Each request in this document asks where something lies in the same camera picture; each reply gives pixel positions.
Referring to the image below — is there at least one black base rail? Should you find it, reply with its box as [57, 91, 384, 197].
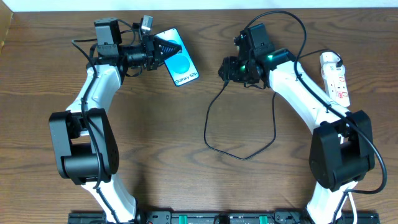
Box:
[67, 210, 381, 224]

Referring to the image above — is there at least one white power strip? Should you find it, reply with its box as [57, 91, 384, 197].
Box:
[320, 51, 350, 108]

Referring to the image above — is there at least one blue Galaxy smartphone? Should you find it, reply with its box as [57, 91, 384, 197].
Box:
[155, 28, 200, 86]

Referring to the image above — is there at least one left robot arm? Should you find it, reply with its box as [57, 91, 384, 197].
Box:
[49, 16, 182, 223]

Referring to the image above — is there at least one black USB charging cable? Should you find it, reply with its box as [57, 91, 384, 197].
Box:
[203, 49, 344, 161]

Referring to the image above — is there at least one white USB charger plug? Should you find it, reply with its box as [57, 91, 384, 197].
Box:
[321, 62, 346, 79]

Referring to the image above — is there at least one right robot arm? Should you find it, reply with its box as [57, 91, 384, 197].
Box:
[218, 24, 376, 223]

